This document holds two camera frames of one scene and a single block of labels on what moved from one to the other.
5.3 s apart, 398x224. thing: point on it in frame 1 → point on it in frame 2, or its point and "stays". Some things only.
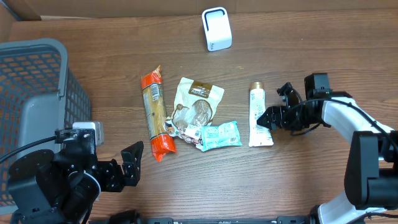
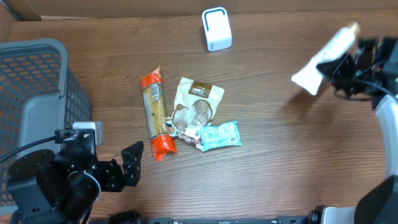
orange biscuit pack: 161,142 stays
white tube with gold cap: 259,135 → 308,76
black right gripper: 286,115 → 347,73
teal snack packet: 225,135 stays
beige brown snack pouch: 194,104 stays
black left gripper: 111,175 stays
